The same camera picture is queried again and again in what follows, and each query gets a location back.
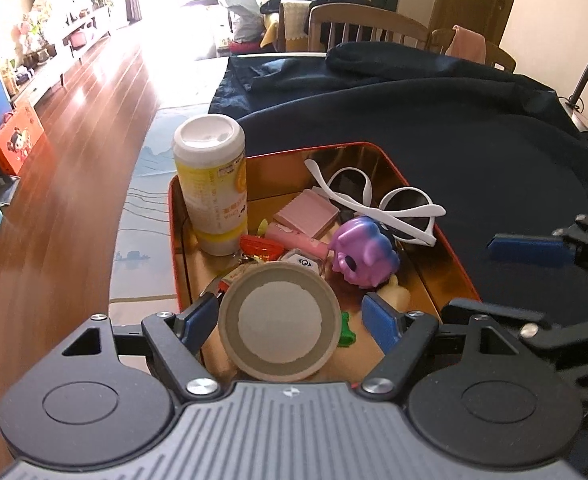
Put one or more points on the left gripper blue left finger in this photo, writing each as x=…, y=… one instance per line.
x=194, y=325

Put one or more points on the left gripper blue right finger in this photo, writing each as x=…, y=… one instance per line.
x=385, y=324

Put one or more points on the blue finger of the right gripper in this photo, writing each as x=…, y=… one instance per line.
x=546, y=251

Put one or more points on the cream round wooden toy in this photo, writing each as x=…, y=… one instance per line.
x=397, y=296

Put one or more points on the green plastic toy piece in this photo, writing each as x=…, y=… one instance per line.
x=347, y=337

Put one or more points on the purple monster toy figure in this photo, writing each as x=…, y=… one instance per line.
x=363, y=254

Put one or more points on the pink cylindrical tube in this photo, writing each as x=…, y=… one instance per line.
x=292, y=239

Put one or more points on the yellow white cylindrical canister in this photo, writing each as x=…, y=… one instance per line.
x=209, y=153

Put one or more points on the orange snack wrapper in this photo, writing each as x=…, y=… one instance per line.
x=261, y=248

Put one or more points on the dark navy table cloth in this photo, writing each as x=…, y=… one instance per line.
x=497, y=150

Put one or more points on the pink flat box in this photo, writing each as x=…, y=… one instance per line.
x=308, y=213

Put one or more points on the pink towel on chair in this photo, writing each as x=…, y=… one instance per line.
x=468, y=45

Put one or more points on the orange cartoon gift box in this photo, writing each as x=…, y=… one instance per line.
x=19, y=133

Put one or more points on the low white tv console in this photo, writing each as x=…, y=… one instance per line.
x=48, y=68

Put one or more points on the wooden dining chair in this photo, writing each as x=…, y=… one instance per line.
x=332, y=24

